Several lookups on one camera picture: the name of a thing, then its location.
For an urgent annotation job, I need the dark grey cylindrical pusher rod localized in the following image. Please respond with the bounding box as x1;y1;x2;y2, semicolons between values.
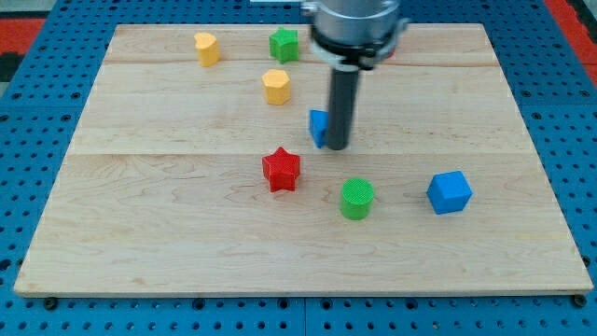
326;68;359;150

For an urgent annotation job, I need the blue triangle block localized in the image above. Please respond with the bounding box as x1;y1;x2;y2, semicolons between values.
309;109;327;148

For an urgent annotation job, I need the yellow hexagon block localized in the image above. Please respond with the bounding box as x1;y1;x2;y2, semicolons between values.
261;69;291;105

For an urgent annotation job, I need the green star block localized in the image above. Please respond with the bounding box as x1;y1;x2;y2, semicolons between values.
269;27;299;63

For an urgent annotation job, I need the red star block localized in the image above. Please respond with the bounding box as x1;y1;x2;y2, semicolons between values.
262;147;300;192

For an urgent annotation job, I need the green cylinder block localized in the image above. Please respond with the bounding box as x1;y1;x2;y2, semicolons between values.
340;177;375;220

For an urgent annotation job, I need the yellow heart block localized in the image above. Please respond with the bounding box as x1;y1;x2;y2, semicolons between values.
194;32;220;67

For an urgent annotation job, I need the blue cube block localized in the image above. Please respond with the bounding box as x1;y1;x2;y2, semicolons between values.
426;171;473;215

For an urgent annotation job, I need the light wooden board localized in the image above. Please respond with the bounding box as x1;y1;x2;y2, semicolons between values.
14;23;593;298

